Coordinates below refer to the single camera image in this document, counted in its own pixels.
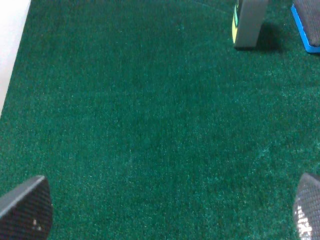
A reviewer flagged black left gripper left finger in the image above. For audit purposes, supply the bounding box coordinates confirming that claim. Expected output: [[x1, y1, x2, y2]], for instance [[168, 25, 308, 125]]
[[0, 175, 53, 240]]

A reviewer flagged grey bottle with black cap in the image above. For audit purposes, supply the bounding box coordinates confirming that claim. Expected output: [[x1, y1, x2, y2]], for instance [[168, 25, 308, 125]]
[[232, 0, 269, 49]]

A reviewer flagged blue and grey board eraser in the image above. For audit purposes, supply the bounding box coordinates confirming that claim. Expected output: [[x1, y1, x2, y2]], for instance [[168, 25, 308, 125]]
[[290, 0, 320, 54]]

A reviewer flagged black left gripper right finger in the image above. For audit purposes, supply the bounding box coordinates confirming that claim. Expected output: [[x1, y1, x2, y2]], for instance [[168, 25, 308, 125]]
[[292, 172, 320, 240]]

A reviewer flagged green felt table mat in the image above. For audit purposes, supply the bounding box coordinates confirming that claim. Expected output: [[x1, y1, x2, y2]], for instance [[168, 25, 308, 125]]
[[0, 0, 320, 240]]

